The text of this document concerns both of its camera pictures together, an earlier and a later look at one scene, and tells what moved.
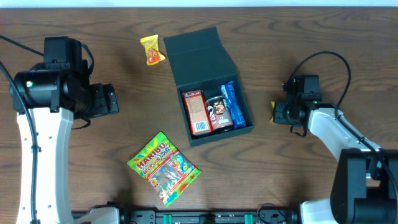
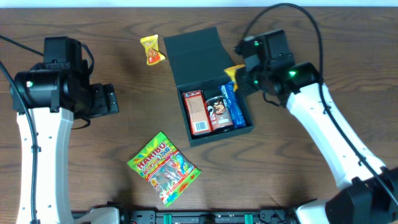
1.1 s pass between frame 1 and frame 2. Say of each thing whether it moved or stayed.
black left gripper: stayed
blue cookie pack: stayed
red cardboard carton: stayed
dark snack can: stayed
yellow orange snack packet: moved
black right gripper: moved
